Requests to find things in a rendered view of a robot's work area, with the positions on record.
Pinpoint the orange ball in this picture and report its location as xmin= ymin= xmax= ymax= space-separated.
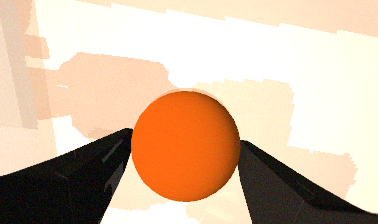
xmin=131 ymin=91 xmax=241 ymax=202

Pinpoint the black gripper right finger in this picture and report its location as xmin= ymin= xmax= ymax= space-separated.
xmin=238 ymin=140 xmax=378 ymax=224

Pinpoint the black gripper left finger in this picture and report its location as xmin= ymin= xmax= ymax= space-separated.
xmin=0 ymin=128 xmax=133 ymax=224

